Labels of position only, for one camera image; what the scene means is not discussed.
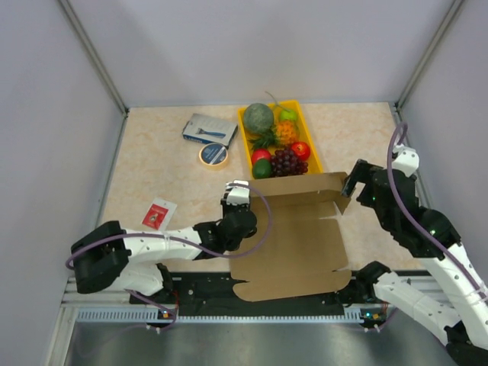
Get brown cardboard box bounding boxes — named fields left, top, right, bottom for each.
left=230, top=172, right=352, bottom=302

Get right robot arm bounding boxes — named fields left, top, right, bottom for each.
left=342, top=159, right=487, bottom=365

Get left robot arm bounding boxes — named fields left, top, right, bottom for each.
left=68, top=204, right=257, bottom=303

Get blue razor box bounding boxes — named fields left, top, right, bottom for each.
left=181, top=114, right=238, bottom=149

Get yellow plastic tray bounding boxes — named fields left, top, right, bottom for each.
left=237, top=100, right=323, bottom=174

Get green avocado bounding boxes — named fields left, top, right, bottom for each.
left=252, top=159, right=272, bottom=179

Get red apple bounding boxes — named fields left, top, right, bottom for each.
left=291, top=141, right=311, bottom=162

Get red tomato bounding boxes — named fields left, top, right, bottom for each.
left=251, top=149, right=271, bottom=165

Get masking tape roll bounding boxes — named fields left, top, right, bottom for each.
left=198, top=143, right=229, bottom=171

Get dark purple grapes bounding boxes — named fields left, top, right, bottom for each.
left=271, top=149, right=308, bottom=177

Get red white packet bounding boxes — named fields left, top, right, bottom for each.
left=142, top=197, right=177, bottom=231

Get small orange pineapple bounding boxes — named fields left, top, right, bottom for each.
left=249, top=120, right=300, bottom=149

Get green apple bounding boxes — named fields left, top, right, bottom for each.
left=278, top=109, right=298, bottom=122

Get green melon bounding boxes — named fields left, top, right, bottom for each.
left=242, top=103, right=274, bottom=134

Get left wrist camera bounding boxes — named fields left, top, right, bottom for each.
left=223, top=180, right=250, bottom=206

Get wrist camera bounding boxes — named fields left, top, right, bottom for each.
left=223, top=180, right=250, bottom=206
left=392, top=144, right=419, bottom=178

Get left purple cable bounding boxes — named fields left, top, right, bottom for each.
left=65, top=182, right=272, bottom=270

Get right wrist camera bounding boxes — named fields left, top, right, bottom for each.
left=392, top=144, right=419, bottom=178

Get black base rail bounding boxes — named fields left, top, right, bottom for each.
left=63, top=269, right=470, bottom=325

